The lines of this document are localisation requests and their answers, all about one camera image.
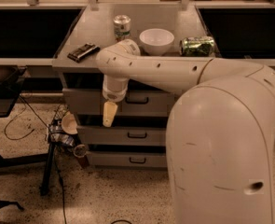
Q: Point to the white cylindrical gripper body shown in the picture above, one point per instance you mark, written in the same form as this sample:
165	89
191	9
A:
114	94

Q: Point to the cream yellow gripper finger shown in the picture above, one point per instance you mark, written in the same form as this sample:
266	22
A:
109	112

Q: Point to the grey top drawer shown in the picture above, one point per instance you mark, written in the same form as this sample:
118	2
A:
84	95

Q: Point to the grey drawer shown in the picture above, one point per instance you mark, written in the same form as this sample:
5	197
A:
125	131
84	95
127	156

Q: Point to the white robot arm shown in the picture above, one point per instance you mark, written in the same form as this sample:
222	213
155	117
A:
220	133

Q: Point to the grey middle drawer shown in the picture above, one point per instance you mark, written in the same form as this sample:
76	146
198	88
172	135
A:
125	131

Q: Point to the grey drawer cabinet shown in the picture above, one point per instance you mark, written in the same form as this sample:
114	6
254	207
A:
90	31

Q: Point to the grey bottom drawer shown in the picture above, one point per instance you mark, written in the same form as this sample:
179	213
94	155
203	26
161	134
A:
127	156

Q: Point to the white bowl on floor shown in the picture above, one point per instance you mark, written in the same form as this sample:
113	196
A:
69	123

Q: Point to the cup on floor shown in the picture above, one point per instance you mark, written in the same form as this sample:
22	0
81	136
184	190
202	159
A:
80	152

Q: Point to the upright white soda can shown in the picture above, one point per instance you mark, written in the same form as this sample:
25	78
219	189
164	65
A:
122	27

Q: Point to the green can lying down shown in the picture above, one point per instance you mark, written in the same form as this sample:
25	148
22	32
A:
201	46

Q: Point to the dark bin at left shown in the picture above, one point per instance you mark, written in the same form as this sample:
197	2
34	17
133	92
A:
11	82

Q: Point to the black stand frame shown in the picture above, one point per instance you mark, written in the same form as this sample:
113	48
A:
46	158

